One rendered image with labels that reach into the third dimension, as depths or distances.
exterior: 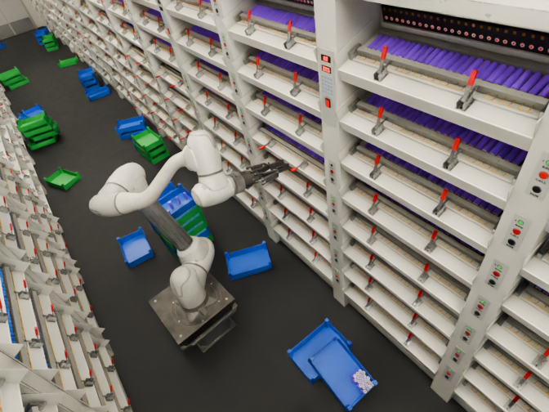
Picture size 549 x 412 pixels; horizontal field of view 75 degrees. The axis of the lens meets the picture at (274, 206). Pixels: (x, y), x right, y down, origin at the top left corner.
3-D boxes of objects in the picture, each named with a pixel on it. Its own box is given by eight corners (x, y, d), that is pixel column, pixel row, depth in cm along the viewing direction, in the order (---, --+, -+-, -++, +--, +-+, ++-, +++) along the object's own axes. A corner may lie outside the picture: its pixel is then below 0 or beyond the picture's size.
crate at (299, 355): (311, 385, 191) (310, 379, 186) (288, 356, 204) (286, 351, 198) (352, 349, 201) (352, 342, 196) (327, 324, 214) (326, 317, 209)
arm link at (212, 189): (238, 199, 144) (229, 167, 139) (203, 213, 136) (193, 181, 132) (225, 196, 152) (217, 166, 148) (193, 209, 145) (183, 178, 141)
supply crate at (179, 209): (162, 228, 237) (157, 220, 231) (147, 214, 248) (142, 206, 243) (198, 203, 249) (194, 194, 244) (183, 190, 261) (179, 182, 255)
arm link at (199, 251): (190, 281, 211) (203, 252, 227) (212, 278, 204) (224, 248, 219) (93, 188, 168) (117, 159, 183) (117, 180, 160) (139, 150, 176)
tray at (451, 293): (460, 317, 134) (461, 306, 124) (344, 230, 173) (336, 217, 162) (494, 278, 137) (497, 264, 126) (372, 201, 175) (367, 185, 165)
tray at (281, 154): (328, 192, 166) (323, 181, 158) (255, 142, 204) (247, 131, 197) (358, 163, 168) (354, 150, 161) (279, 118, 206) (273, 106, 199)
